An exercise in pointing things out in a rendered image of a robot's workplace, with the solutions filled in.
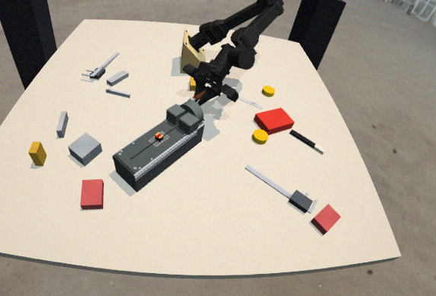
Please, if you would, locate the red rectangular block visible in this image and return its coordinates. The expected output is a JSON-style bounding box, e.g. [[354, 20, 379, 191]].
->
[[80, 179, 104, 210], [254, 108, 295, 135], [311, 204, 341, 236]]

